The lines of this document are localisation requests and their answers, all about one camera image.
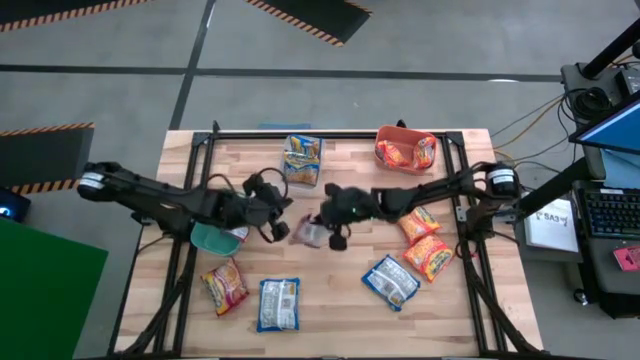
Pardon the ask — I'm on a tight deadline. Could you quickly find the computer monitor blue screen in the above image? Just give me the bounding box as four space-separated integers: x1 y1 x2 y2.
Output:
568 95 640 156

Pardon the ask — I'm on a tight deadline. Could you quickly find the blue tape strip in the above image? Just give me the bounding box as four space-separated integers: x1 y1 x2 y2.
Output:
258 122 312 131

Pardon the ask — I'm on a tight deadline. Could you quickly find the black aluminium table frame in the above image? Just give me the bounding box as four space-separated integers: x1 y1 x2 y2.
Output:
107 119 549 359

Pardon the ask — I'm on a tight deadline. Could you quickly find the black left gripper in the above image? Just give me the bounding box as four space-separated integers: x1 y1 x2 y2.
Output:
234 172 294 242

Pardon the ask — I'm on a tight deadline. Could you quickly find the orange plastic bin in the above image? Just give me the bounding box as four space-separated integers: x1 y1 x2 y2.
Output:
372 125 438 177

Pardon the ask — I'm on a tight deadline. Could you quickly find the grey computer cart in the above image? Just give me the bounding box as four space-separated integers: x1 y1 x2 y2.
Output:
567 177 640 321

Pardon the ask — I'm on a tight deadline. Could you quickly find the black device with blue light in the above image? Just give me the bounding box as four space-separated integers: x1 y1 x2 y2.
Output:
0 187 32 224

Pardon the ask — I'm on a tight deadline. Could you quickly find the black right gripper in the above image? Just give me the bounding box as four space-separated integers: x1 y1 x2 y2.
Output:
319 182 381 252

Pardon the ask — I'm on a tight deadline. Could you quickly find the pink card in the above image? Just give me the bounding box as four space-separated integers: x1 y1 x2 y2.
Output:
612 244 640 274

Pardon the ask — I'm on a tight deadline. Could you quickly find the grey equipment box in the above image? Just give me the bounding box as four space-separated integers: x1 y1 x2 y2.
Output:
559 62 640 126

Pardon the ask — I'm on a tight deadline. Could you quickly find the green plastic bin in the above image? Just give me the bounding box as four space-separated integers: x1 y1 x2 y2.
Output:
189 189 251 257

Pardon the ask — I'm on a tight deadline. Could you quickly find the orange Maruchan ramen pack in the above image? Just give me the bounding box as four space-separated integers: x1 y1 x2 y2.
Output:
374 139 409 170
397 205 444 246
412 134 438 171
402 234 455 284

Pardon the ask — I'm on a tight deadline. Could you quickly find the black floor cable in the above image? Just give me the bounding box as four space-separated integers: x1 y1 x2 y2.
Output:
489 92 569 139

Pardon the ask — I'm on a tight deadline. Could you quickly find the thick black pole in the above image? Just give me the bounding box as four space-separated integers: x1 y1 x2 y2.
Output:
579 17 640 81

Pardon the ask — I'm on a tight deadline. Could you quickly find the blue Maruchan ramen pack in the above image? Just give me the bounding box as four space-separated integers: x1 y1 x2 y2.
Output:
256 277 301 334
282 149 322 187
360 253 422 312
287 133 322 157

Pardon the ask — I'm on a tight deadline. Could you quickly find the clear plastic bin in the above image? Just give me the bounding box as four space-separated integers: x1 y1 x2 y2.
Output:
277 133 326 190

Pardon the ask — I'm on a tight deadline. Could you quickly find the yellow cable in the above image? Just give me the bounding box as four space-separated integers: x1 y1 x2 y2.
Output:
492 97 569 151

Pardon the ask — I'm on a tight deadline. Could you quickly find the white paper sheet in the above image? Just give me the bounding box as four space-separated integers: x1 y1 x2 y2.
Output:
522 197 581 254

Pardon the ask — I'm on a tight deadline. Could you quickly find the black hazard-striped floor mat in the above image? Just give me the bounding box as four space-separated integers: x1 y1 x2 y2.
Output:
0 122 96 196
243 0 374 49
0 0 151 34

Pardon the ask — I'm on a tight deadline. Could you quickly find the green floor mat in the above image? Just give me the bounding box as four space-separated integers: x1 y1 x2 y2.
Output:
0 217 110 360

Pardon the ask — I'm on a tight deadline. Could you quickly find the coiled black cable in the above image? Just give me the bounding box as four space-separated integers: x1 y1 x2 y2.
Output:
569 87 615 121

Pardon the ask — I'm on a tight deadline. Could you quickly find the black computer keyboard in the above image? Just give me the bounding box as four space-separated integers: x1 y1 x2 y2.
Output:
578 187 640 241

